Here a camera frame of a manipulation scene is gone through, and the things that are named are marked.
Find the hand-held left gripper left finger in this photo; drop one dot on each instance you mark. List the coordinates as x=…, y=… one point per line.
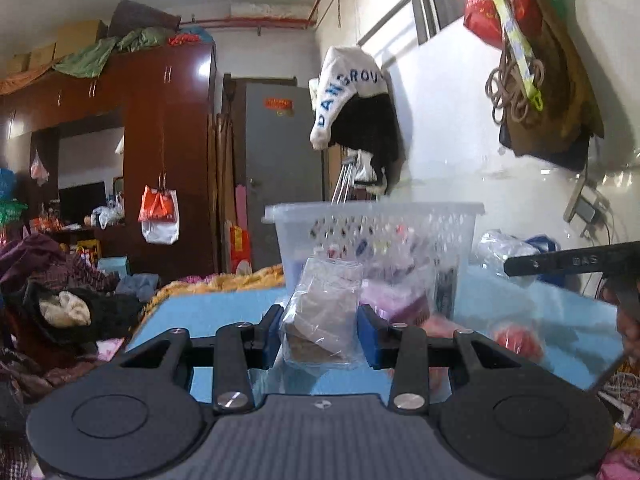
x=272, y=335

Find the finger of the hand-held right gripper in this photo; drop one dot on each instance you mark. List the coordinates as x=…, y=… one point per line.
x=565, y=261

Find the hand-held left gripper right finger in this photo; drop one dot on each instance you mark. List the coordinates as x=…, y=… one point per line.
x=367, y=335

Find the clear bag with grey box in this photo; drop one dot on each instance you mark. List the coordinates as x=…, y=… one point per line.
x=322, y=310

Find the clear plastic storage bin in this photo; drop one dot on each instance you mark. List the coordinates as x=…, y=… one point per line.
x=380, y=220

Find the person's right hand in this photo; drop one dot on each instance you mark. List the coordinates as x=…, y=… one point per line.
x=630, y=327

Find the blue shopping bag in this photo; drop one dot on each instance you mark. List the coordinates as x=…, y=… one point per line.
x=545, y=244

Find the pale purple box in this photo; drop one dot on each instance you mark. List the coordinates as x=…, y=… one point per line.
x=400, y=305

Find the clear plastic bag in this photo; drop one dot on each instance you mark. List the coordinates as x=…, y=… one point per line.
x=502, y=255

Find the yellow blanket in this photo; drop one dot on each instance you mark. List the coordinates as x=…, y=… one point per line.
x=225, y=280

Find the red paper scroll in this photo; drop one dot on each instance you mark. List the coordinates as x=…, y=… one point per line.
x=240, y=250

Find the red snack packet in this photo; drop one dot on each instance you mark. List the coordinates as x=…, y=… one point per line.
x=517, y=341

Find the metal crutches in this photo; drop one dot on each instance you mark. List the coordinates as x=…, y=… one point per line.
x=345, y=180

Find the brown hanging bag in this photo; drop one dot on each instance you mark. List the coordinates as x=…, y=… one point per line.
x=555, y=100

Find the orange white plastic bag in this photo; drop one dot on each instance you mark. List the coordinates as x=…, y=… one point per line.
x=160, y=210

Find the teal box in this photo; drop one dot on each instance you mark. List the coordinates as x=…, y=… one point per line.
x=112, y=266

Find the grey door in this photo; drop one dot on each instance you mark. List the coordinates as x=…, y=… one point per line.
x=280, y=160

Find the dark clothes pile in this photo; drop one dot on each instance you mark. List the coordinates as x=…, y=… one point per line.
x=50, y=290

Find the black television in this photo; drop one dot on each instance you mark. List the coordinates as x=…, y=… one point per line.
x=82, y=201

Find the brown wooden wardrobe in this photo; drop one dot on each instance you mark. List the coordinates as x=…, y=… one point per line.
x=165, y=125

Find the white black hoodie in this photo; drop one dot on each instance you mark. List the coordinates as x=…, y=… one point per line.
x=345, y=80

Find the red plastic bag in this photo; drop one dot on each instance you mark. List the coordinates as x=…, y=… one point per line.
x=482, y=15

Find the white pink plastic bag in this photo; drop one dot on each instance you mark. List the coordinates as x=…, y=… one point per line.
x=40, y=170

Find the red pipe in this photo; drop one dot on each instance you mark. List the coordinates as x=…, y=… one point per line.
x=250, y=21

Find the green cloth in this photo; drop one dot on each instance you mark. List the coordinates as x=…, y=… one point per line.
x=95, y=57

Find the dark cushion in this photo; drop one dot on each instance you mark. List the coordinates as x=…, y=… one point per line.
x=140, y=17

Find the orange cloth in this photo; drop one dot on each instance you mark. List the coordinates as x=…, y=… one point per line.
x=25, y=80

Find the large cardboard box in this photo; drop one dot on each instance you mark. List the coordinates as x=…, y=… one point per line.
x=80, y=36

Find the medium cardboard box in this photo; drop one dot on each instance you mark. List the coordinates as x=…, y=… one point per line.
x=42, y=56

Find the small cardboard box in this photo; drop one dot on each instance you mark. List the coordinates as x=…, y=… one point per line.
x=17, y=64

